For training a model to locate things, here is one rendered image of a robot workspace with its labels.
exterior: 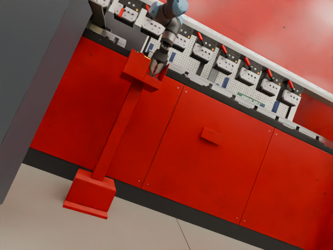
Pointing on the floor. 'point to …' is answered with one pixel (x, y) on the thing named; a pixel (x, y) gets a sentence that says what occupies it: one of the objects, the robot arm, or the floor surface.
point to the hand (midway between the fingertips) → (152, 75)
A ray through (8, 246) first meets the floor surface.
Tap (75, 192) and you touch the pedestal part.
